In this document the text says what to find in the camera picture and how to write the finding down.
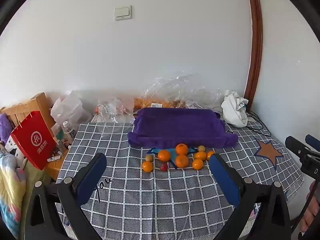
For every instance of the white wall switch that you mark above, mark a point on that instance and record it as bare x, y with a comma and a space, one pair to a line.
123, 13

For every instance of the bagged pile of tangerines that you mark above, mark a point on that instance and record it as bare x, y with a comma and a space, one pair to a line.
155, 103

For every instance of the tan longan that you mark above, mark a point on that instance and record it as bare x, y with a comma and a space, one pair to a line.
201, 148
149, 158

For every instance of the wooden chair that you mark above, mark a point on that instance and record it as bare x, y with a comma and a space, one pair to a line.
37, 101

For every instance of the large clear plastic bag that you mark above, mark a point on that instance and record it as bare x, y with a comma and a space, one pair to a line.
180, 85

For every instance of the grey checked tablecloth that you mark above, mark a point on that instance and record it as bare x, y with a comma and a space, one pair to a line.
150, 192

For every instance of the oval orange kumquat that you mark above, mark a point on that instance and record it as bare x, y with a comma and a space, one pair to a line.
200, 155

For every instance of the brown wooden door frame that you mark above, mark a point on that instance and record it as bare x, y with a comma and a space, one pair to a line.
256, 42

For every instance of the red cherry tomato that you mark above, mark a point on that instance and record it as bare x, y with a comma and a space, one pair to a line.
163, 167

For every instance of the tangerine with green stem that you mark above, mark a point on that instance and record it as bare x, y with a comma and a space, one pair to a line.
181, 149

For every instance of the white plastic bag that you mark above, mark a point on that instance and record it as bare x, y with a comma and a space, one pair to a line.
67, 107

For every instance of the colourful blanket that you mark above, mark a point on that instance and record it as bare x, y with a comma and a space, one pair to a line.
10, 187

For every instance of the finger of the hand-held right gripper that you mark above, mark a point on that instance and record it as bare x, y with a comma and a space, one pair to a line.
296, 145
312, 141

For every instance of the crumpled white cloth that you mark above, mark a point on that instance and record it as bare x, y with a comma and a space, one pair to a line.
235, 110

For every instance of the small orange tangerine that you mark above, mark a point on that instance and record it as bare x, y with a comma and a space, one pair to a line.
147, 166

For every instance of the purple towel covered tray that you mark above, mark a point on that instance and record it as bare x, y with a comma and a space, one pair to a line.
178, 127

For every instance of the wooden side desk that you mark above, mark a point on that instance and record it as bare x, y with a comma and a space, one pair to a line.
57, 166

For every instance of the purple plush cloth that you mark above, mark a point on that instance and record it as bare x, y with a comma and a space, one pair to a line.
5, 127

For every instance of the person's right hand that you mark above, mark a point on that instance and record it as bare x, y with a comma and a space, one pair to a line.
312, 217

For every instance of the clear plastic bottle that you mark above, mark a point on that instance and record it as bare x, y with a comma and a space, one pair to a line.
68, 130

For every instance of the red paper bag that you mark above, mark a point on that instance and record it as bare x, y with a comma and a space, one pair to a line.
31, 140

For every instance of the white bag with black print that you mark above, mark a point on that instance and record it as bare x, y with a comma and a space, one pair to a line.
15, 152

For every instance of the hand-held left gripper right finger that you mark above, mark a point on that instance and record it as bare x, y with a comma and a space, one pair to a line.
223, 180

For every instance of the small clear plastic bag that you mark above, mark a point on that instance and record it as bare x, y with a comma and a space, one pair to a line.
115, 110

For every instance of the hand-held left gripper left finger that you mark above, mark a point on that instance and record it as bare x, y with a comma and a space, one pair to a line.
91, 177

